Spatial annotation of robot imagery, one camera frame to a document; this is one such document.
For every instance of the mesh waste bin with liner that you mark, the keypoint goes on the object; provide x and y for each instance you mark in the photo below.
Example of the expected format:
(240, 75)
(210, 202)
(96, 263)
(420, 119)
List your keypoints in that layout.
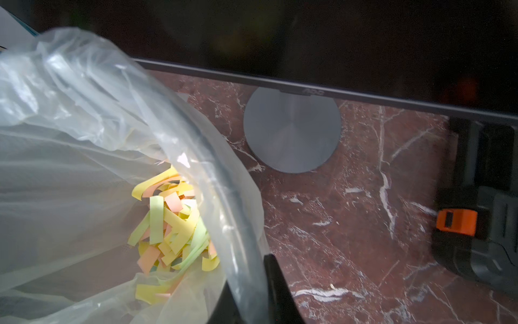
(81, 125)

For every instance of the black flat monitor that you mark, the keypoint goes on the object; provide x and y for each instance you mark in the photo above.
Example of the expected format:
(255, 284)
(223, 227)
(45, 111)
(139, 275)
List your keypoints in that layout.
(454, 58)

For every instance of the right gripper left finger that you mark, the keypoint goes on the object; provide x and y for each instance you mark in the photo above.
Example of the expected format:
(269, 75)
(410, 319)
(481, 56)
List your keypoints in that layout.
(226, 311)

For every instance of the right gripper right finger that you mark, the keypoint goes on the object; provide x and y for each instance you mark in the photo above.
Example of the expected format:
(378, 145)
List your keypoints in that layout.
(281, 305)

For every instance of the pile of discarded sticky notes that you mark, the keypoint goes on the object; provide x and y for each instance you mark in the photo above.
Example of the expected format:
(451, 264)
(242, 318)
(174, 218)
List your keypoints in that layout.
(171, 237)

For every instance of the black plastic tool case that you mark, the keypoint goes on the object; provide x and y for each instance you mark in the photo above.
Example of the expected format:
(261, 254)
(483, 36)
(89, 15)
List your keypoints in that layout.
(476, 229)

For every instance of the round grey monitor stand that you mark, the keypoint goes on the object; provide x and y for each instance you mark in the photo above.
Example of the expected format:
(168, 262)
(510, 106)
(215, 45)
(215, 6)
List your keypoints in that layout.
(291, 133)

